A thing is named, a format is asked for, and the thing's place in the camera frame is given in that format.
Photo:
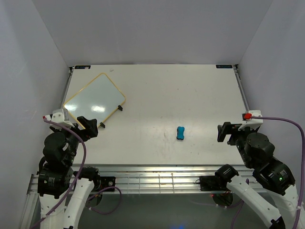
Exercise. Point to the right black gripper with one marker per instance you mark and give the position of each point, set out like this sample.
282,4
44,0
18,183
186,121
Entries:
232,129

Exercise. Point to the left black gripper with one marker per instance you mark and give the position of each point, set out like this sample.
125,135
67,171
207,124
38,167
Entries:
91,129

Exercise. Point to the yellow framed whiteboard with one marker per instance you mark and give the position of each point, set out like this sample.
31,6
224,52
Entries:
98,100

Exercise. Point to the blue whiteboard eraser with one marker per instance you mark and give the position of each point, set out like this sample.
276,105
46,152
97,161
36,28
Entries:
180,133

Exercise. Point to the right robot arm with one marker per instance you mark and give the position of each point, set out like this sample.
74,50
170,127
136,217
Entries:
257,153

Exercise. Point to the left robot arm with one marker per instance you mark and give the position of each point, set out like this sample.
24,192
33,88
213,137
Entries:
63,192

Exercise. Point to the right blue table label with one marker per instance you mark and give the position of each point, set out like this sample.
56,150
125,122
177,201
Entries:
224,66

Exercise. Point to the blue table label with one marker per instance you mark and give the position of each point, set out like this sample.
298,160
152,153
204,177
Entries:
224,66
82,67

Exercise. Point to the left blue table label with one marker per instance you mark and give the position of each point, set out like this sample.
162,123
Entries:
82,67

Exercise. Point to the black wire whiteboard stand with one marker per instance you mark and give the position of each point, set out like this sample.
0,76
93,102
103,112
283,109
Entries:
112,115

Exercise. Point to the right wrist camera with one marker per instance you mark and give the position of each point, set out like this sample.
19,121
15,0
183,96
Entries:
252,118

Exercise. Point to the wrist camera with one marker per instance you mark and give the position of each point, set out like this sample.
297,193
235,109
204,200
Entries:
59,116
252,118

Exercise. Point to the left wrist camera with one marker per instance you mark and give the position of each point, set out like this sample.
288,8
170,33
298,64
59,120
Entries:
59,116

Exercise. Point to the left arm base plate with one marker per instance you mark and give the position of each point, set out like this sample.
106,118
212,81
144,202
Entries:
104,182

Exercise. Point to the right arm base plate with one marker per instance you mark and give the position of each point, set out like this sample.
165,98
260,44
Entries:
210,183

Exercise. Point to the aluminium rail frame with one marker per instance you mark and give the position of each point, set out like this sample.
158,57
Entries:
138,146

